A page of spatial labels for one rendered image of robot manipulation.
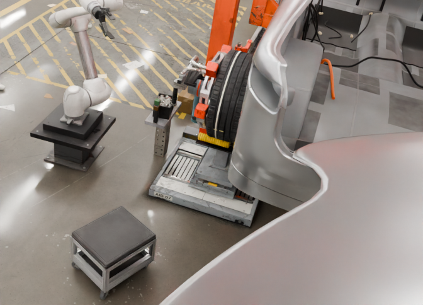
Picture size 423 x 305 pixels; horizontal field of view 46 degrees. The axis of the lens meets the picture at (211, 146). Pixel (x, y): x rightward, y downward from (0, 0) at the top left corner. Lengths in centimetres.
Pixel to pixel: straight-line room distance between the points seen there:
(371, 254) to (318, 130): 293
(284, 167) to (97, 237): 124
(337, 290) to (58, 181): 371
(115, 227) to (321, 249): 282
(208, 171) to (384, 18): 271
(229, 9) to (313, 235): 354
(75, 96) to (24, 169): 73
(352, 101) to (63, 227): 221
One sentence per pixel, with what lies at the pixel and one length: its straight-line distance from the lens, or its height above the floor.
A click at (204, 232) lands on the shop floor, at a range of 370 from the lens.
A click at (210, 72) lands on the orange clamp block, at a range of 336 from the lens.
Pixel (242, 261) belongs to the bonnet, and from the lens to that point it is 41.
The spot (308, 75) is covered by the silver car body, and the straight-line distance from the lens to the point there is 322.
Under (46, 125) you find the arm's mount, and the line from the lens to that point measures 405.
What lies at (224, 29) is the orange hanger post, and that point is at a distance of 396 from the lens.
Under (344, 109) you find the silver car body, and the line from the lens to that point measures 349.
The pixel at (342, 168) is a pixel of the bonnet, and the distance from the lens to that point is 46.
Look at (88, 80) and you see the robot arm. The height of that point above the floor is 66.
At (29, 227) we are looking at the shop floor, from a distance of 369.
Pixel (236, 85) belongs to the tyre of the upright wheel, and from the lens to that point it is 332.
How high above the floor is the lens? 260
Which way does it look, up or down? 35 degrees down
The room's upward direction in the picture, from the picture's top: 11 degrees clockwise
